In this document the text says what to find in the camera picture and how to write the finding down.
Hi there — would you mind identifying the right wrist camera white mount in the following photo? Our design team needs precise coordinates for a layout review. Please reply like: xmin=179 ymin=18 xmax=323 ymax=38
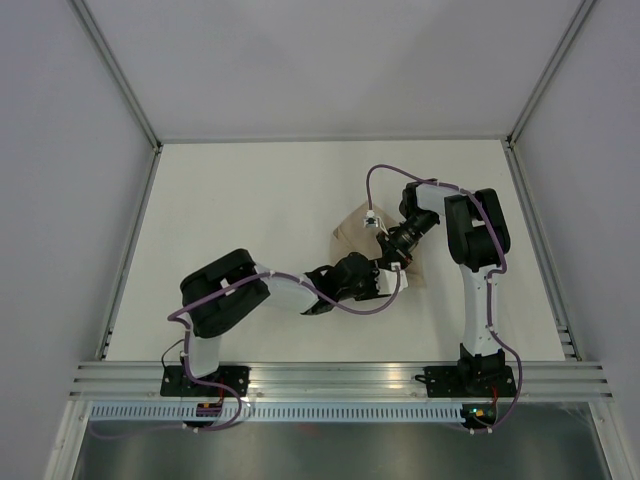
xmin=363 ymin=209 xmax=388 ymax=234

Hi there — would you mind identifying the left aluminium frame post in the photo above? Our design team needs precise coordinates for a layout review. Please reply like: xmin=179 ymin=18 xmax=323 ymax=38
xmin=67 ymin=0 xmax=162 ymax=151

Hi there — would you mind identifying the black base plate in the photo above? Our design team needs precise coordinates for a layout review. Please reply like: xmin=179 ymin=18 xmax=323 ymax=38
xmin=413 ymin=365 xmax=516 ymax=399
xmin=160 ymin=365 xmax=250 ymax=398

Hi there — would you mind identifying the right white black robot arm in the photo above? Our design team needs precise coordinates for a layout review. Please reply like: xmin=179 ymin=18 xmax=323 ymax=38
xmin=376 ymin=182 xmax=517 ymax=399

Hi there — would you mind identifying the aluminium front rail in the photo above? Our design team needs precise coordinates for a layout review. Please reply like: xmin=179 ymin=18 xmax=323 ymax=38
xmin=68 ymin=361 xmax=613 ymax=403

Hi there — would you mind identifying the white slotted cable duct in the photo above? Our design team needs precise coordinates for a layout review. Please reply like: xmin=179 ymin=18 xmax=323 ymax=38
xmin=89 ymin=401 xmax=463 ymax=423

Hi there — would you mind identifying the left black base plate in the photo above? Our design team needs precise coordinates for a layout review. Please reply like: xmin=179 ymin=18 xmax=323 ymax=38
xmin=160 ymin=365 xmax=250 ymax=398

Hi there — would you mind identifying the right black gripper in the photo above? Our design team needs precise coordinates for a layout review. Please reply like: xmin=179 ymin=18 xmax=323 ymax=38
xmin=376 ymin=209 xmax=437 ymax=275

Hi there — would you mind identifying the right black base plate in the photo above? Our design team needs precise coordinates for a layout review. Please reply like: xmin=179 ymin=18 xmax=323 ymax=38
xmin=413 ymin=365 xmax=516 ymax=399

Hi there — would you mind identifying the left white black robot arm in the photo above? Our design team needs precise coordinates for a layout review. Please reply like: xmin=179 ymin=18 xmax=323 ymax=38
xmin=171 ymin=249 xmax=401 ymax=396

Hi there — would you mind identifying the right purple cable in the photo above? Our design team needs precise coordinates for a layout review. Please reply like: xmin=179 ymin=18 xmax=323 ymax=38
xmin=365 ymin=164 xmax=524 ymax=436

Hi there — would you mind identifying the beige cloth napkin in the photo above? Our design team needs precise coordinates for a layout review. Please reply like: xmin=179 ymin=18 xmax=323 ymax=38
xmin=329 ymin=202 xmax=426 ymax=288

